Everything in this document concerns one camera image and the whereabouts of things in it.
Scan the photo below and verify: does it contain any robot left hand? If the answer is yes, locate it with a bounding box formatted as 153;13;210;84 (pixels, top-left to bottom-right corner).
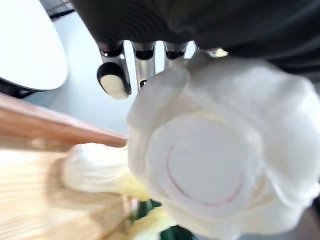
70;0;320;101

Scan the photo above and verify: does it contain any woven wicker basket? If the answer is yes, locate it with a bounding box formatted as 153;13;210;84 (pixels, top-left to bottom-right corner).
0;93;141;240

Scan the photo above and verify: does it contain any green leafy vegetable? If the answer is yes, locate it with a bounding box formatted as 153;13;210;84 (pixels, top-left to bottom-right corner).
129;197;198;240

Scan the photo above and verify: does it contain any white round table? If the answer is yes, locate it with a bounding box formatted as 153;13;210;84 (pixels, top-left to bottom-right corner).
0;0;70;91

